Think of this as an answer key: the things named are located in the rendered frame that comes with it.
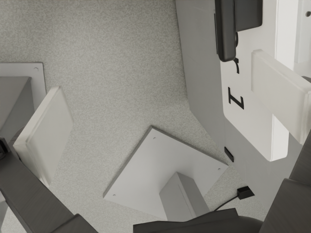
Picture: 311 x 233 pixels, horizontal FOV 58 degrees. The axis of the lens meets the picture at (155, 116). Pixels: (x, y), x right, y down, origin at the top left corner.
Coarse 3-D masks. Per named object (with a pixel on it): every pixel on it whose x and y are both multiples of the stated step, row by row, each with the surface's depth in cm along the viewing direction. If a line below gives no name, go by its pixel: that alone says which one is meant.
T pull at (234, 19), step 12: (216, 0) 22; (228, 0) 21; (240, 0) 21; (252, 0) 21; (216, 12) 22; (228, 12) 21; (240, 12) 22; (252, 12) 22; (216, 24) 23; (228, 24) 22; (240, 24) 22; (252, 24) 22; (228, 36) 22; (228, 48) 23; (228, 60) 23
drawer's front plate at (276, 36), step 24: (264, 0) 22; (288, 0) 20; (264, 24) 22; (288, 24) 21; (240, 48) 28; (264, 48) 23; (288, 48) 22; (240, 72) 29; (240, 120) 32; (264, 120) 26; (264, 144) 28
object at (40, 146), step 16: (48, 96) 17; (64, 96) 19; (48, 112) 16; (64, 112) 19; (32, 128) 14; (48, 128) 16; (64, 128) 18; (16, 144) 13; (32, 144) 13; (48, 144) 15; (64, 144) 18; (32, 160) 13; (48, 160) 15; (48, 176) 14
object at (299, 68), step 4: (308, 60) 34; (296, 64) 34; (300, 64) 34; (304, 64) 34; (308, 64) 34; (296, 68) 34; (300, 68) 34; (304, 68) 34; (308, 68) 34; (296, 72) 34; (300, 72) 34; (304, 72) 35; (308, 72) 35; (308, 76) 35
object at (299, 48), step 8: (304, 0) 29; (304, 8) 30; (304, 16) 30; (304, 24) 30; (296, 32) 31; (304, 32) 31; (296, 40) 32; (304, 40) 31; (296, 48) 32; (304, 48) 32; (296, 56) 32; (304, 56) 32
